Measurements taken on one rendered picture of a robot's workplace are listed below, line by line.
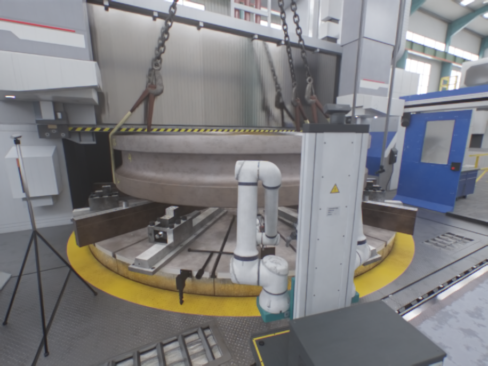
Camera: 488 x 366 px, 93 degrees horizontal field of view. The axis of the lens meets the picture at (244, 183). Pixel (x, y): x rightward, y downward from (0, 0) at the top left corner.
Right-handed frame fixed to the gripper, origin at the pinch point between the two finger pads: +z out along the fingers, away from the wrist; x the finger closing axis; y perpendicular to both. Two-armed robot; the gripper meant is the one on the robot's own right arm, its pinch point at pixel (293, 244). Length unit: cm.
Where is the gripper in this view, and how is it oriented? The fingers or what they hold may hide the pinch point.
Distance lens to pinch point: 216.0
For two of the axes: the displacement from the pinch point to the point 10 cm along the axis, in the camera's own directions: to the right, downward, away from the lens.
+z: -2.6, 8.3, 5.0
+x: 9.0, 0.3, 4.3
